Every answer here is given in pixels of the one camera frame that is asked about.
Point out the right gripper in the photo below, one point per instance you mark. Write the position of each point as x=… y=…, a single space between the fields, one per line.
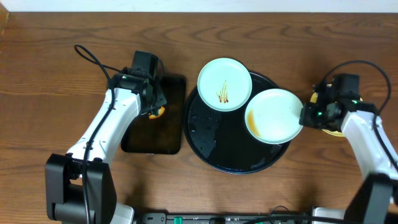
x=310 y=116

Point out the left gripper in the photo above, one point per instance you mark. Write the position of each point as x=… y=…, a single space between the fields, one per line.
x=158 y=101

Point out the green and yellow sponge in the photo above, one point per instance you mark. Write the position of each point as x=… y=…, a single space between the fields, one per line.
x=158 y=113

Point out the yellow plate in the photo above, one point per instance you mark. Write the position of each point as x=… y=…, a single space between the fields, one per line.
x=314 y=97

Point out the light blue plate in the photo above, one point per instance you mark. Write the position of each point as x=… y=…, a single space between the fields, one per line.
x=272 y=116
x=224 y=84

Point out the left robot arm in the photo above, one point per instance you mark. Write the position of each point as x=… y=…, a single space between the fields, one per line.
x=79 y=185

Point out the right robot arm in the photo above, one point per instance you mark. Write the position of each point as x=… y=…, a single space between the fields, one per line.
x=361 y=126

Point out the black rectangular tray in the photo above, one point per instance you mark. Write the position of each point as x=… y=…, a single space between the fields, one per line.
x=160 y=135

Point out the black round tray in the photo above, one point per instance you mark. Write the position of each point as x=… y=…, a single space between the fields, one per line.
x=222 y=140

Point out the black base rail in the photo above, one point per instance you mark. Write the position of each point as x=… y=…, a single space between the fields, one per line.
x=277 y=215

